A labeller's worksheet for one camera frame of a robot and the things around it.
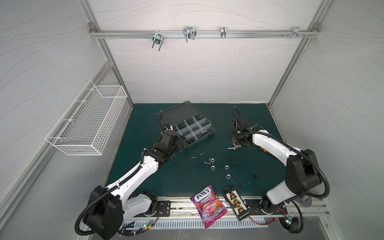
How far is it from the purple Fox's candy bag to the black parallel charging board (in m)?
0.04

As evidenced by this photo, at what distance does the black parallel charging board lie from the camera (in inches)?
28.3

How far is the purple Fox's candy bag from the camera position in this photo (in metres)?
0.71
